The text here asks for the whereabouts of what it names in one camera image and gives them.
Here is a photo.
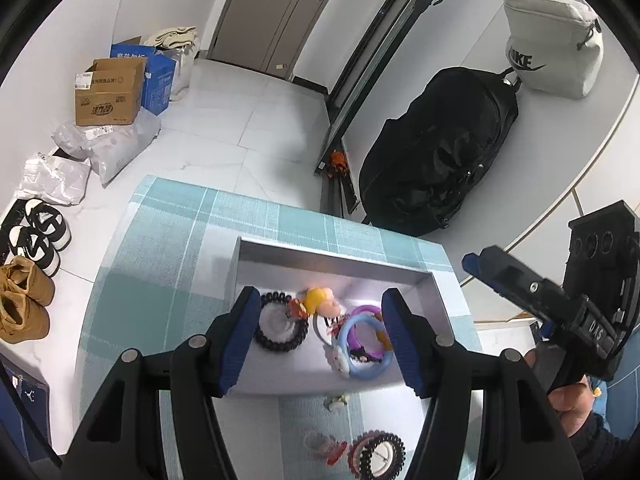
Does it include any person's right hand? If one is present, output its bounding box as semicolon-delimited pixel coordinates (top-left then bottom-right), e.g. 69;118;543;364
524;347;603;441

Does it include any white plastic package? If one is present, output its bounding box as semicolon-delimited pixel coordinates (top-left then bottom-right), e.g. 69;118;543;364
14;152;92;206

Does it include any grey metal tray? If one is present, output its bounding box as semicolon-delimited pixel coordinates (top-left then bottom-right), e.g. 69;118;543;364
227;237;456;396

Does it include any grey plastic package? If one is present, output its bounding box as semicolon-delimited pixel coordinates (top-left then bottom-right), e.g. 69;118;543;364
52;109;162;185

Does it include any black folded rack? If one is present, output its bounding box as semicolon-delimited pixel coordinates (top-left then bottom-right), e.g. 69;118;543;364
314;0;447;219

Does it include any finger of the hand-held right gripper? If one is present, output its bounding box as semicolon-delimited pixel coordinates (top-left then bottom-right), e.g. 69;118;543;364
461;245;587;322

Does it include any blue cardboard box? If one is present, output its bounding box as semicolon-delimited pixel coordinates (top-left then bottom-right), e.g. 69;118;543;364
109;35;179;115

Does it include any brown suede boot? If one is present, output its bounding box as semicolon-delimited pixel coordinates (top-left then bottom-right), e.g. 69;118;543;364
0;289;51;345
0;255;56;307

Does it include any dark blue box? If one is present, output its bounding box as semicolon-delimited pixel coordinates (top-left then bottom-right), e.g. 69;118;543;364
0;354;54;467

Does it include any teal checked tablecloth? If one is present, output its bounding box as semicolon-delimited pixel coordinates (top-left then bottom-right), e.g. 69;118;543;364
74;175;483;480

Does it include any white sack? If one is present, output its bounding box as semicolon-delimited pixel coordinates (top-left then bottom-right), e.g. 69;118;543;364
155;44;196;102

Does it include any purple bracelet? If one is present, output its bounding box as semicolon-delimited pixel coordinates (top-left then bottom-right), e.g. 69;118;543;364
349;304;387;356

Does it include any blue ring bracelet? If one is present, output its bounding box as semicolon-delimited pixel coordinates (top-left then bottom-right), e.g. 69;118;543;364
337;310;397;379

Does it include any person's right forearm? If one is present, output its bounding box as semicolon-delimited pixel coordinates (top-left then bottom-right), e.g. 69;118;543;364
569;409;640;480

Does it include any black coil hair tie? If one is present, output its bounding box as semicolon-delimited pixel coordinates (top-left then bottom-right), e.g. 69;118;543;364
254;290;310;356
348;429;406;479

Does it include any small orange object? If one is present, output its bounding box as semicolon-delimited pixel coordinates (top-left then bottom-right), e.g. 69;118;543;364
323;150;350;181

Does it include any white cloud charm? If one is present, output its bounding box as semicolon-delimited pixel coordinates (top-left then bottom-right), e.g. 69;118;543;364
323;342;354;375

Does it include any pink toy figure charm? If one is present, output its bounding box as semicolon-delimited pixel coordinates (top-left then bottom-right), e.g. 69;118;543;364
304;287;344;319

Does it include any white fabric bag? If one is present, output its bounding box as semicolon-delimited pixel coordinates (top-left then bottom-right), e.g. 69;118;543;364
502;0;605;100

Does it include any black backpack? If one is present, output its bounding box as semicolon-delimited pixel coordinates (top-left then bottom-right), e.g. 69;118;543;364
358;66;521;237

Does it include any brown cardboard box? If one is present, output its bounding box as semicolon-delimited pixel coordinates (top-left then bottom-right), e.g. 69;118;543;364
74;56;149;127

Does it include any clear pink hair accessory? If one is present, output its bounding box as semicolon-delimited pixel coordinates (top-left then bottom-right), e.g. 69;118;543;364
302;429;349;464

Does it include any black and white sneaker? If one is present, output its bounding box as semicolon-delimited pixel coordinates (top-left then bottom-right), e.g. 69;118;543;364
8;224;61;277
24;198;73;252

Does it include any beige cloth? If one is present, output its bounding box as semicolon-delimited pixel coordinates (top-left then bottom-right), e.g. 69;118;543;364
143;24;200;52

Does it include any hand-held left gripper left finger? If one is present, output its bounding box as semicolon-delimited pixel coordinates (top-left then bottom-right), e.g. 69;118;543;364
60;285;262;480

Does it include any grey door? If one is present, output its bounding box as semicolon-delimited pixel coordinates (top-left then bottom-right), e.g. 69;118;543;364
207;0;352;79

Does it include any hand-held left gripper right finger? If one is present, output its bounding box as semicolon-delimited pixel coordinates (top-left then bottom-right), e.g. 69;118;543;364
381;287;586;480

